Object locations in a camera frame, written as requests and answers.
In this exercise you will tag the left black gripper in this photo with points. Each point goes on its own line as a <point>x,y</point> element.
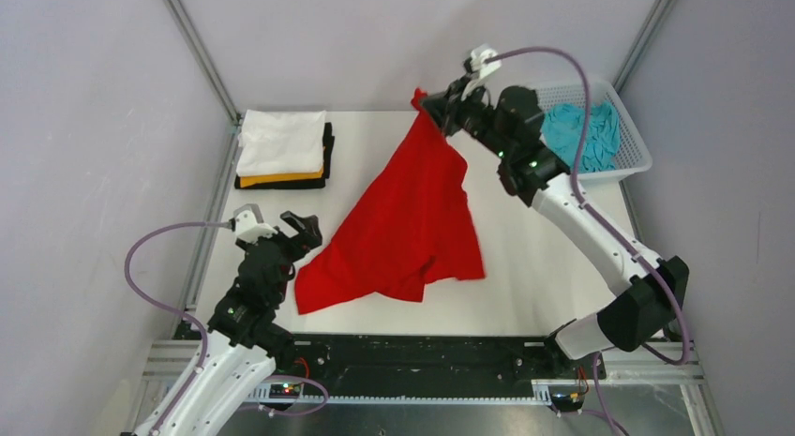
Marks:
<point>309,235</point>

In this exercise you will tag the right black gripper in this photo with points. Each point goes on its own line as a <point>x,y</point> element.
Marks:
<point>447,107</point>

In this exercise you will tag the red t shirt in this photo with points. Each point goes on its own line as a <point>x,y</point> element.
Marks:
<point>412,227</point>

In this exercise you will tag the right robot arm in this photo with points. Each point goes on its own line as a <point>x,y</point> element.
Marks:
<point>648,289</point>

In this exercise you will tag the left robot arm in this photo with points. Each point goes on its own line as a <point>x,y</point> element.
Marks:
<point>241,345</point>

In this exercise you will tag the yellow folded t shirt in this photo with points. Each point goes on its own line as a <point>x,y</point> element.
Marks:
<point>270,168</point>

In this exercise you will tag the white folded t shirt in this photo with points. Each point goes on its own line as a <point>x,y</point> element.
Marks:
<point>277,143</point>

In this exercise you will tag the blue t shirt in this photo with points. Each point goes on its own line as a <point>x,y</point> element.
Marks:
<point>562,127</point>

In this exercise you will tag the left controller board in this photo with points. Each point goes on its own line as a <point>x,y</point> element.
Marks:
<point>285,391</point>

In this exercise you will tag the controller board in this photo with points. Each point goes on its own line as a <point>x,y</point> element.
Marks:
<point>285,391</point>
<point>567,403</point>

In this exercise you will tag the white plastic basket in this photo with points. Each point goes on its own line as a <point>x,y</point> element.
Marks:
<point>633,156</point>

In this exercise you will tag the right controller board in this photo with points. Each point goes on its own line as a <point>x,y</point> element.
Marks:
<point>567,403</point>

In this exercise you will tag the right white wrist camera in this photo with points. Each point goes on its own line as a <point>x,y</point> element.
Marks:
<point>482,62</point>

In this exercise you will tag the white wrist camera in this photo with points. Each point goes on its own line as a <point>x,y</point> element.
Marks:
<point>482,62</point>
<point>249,226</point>

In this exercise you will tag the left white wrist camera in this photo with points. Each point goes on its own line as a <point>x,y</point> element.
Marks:
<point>249,226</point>

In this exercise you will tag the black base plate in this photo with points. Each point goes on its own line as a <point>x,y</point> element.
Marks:
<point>432,367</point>

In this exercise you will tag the right corner aluminium post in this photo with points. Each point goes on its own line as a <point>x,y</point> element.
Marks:
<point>645,36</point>

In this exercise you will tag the corner aluminium post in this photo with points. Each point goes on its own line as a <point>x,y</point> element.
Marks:
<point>202,57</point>
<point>645,36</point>

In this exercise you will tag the left corner aluminium post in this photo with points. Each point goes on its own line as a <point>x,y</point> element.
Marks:
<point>202,57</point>

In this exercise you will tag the aluminium frame rail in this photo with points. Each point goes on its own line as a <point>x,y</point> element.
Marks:
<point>168,358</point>

